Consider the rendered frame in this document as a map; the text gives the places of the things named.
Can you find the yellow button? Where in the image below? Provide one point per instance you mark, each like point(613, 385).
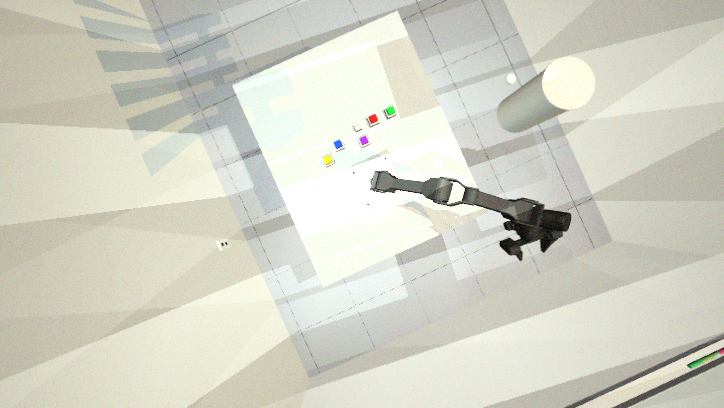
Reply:
point(328, 160)

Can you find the green button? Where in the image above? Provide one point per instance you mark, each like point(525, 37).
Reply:
point(390, 112)

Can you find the red button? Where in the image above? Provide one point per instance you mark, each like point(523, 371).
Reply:
point(373, 120)

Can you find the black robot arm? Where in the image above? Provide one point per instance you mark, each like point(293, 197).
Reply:
point(521, 211)

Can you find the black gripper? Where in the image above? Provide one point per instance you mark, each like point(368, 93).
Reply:
point(528, 235)

